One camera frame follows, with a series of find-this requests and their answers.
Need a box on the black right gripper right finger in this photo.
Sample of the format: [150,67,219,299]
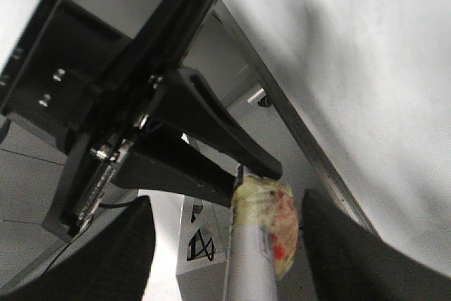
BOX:
[302,190,450,300]

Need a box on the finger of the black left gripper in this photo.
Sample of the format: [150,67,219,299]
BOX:
[149,68,283,180]
[112,133,235,208]

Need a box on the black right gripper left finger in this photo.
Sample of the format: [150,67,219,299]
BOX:
[1,196,156,300]

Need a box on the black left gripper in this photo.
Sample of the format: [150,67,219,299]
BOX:
[1,0,216,241]

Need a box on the white black whiteboard marker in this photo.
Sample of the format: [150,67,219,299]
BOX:
[223,165,278,300]

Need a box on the yellowish tape wad with red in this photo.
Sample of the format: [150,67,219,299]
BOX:
[232,176,299,281]

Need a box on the white whiteboard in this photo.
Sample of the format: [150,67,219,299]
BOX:
[223,0,450,274]

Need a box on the grey metal stand base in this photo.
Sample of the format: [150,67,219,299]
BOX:
[176,197,231,300]

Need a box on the aluminium whiteboard tray frame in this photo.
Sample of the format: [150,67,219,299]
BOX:
[214,0,379,236]

